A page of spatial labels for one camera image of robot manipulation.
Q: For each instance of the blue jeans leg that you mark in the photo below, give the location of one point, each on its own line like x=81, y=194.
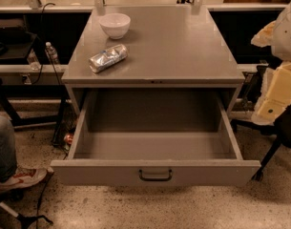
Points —
x=8, y=162

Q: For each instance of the open grey top drawer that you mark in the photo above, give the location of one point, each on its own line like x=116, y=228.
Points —
x=122, y=131

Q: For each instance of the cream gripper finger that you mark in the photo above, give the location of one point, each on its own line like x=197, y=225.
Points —
x=275, y=95

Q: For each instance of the white ceramic bowl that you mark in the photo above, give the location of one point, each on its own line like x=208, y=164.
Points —
x=115, y=25

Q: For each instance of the white red sneaker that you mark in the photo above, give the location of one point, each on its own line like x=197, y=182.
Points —
x=23, y=178

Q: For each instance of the black stand with legs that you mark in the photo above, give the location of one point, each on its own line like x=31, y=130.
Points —
x=35, y=92

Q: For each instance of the black drawer handle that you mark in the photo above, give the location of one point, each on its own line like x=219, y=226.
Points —
x=155, y=177

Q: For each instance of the clear plastic water bottle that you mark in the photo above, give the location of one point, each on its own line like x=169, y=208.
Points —
x=52, y=54

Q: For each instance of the grey drawer cabinet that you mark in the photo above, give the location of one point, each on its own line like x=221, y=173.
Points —
x=167, y=46

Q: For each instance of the silver blue redbull can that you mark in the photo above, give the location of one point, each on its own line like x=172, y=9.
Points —
x=107, y=58

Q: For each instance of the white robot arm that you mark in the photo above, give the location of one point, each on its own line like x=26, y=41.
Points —
x=277, y=35

